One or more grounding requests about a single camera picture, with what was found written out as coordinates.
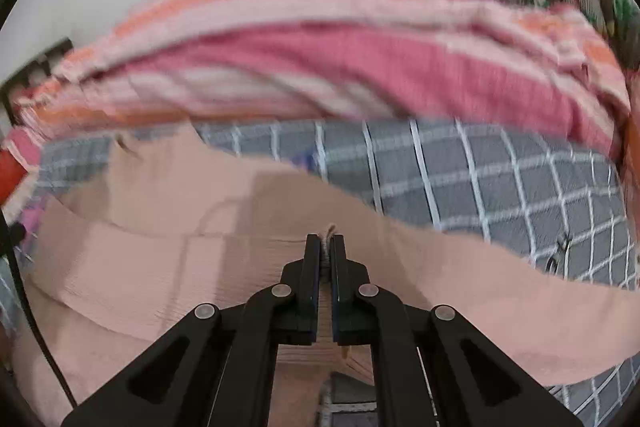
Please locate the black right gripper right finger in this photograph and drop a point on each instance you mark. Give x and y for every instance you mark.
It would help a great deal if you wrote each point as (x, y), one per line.
(432, 367)

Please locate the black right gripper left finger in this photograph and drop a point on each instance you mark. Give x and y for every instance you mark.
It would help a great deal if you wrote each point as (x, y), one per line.
(215, 367)

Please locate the pink knitted sweater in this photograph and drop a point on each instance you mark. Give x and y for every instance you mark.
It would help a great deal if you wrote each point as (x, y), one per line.
(138, 228)

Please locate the grey checked bed sheet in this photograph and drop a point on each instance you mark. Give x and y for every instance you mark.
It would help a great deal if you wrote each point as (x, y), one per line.
(556, 204)

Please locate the pink orange striped blanket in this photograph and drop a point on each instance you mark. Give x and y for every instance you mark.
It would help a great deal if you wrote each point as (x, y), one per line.
(540, 70)

